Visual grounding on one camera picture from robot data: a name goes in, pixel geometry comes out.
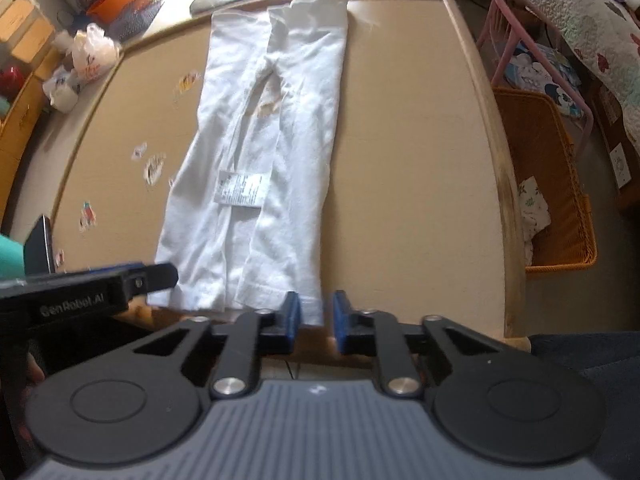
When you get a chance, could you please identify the white printed card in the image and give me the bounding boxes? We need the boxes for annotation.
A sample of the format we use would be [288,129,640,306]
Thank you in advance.
[610,142,634,191]

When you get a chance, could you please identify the wooden drawer unit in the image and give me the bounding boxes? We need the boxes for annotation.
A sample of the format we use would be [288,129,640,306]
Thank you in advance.
[0,0,57,67]

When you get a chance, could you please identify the white pants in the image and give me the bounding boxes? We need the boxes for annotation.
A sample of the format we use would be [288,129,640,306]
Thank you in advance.
[155,0,351,328]

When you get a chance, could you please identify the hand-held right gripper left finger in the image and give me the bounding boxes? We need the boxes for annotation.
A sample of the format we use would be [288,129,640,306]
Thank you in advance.
[132,291,303,402]

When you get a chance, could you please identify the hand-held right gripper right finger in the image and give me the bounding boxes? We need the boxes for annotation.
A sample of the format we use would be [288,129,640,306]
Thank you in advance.
[332,290,502,401]

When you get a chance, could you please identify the white floral cloth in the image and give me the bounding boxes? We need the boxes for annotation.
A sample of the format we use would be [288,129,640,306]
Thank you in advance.
[517,177,552,234]

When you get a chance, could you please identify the red round object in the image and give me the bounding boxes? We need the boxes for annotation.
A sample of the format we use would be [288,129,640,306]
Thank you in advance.
[0,67,25,97]

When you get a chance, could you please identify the pink metal chair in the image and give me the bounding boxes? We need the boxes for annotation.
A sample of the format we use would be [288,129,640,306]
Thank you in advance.
[477,0,596,146]

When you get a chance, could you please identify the white crumpled plastic bag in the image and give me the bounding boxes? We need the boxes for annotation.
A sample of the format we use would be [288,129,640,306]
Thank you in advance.
[42,67,83,113]

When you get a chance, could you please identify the cartoon printed cushion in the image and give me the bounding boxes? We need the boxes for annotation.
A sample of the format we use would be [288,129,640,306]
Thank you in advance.
[505,50,583,118]

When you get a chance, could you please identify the person's dark trouser leg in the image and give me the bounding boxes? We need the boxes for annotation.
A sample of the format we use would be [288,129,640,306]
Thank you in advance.
[527,332,640,480]

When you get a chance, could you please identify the orange wicker basket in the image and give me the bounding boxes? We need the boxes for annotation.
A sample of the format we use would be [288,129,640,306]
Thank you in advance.
[492,86,598,275]

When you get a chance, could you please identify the wooden table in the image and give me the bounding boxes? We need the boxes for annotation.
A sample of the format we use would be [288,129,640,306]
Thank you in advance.
[10,0,531,353]

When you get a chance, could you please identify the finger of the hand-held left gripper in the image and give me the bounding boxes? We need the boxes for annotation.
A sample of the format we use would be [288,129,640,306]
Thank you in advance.
[122,261,180,295]

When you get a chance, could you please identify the blue mesh basket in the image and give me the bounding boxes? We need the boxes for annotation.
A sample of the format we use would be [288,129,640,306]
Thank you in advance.
[105,0,166,43]

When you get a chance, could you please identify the person's left forearm teal sleeve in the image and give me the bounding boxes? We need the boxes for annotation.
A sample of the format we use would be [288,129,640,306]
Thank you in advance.
[0,232,26,282]

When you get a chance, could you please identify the white plastic bag red print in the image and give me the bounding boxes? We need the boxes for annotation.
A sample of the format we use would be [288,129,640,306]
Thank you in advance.
[70,22,123,81]

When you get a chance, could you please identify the white patchwork quilt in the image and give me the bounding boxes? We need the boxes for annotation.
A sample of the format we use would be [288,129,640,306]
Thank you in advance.
[524,0,640,161]

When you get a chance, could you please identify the person's left hand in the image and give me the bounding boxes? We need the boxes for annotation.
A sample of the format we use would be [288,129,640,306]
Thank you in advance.
[24,350,49,386]

